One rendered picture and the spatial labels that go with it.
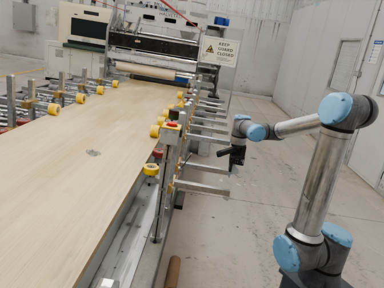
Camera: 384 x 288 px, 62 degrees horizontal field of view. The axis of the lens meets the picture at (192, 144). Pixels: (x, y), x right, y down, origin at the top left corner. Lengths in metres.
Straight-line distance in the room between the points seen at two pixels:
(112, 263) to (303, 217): 0.80
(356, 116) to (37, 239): 1.12
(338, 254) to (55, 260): 1.08
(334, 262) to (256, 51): 9.49
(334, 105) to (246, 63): 9.50
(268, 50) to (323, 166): 9.59
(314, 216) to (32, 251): 0.98
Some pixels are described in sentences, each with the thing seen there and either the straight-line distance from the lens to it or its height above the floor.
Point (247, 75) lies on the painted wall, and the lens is 10.69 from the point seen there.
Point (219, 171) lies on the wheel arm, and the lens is 1.86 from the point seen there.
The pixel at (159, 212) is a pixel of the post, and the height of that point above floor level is 0.85.
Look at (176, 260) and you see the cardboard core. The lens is 2.35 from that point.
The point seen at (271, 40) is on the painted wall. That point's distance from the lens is 10.75.
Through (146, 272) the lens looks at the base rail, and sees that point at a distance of 1.29.
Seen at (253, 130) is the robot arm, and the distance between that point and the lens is 1.63.
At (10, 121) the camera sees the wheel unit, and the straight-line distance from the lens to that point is 2.32.
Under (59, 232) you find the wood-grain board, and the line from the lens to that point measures 1.13.
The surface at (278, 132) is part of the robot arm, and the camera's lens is 1.67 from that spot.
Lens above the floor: 1.55
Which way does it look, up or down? 18 degrees down
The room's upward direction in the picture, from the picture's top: 9 degrees clockwise
